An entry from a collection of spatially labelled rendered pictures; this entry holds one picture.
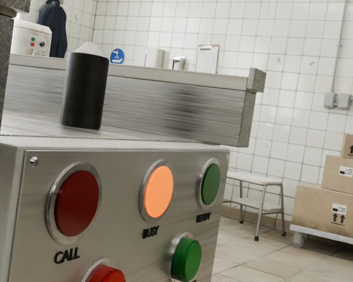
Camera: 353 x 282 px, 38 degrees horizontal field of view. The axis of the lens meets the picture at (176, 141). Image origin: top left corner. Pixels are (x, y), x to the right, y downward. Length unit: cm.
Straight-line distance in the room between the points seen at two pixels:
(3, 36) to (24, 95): 36
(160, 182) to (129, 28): 519
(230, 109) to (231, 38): 438
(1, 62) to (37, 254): 9
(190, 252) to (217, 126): 13
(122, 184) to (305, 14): 433
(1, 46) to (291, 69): 435
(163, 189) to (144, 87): 18
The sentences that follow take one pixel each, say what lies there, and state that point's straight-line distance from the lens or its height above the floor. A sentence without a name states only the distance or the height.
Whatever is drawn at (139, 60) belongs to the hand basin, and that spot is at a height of 133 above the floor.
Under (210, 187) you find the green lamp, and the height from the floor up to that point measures 81.
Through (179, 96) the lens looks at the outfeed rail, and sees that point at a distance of 46.
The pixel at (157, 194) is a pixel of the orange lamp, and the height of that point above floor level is 81.
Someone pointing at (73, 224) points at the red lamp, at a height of 80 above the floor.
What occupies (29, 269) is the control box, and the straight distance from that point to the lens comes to 24.
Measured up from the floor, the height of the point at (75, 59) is 89.
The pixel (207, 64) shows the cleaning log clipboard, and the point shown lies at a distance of 486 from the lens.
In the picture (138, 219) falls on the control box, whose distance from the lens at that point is 31.
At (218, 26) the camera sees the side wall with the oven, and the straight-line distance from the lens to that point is 490.
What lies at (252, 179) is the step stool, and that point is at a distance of 395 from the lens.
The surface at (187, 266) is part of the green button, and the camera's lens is 36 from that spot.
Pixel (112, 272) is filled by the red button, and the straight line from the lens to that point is 28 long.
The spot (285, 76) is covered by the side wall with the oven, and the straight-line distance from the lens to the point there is 453.
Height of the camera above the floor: 86
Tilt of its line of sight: 3 degrees down
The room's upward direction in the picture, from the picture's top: 8 degrees clockwise
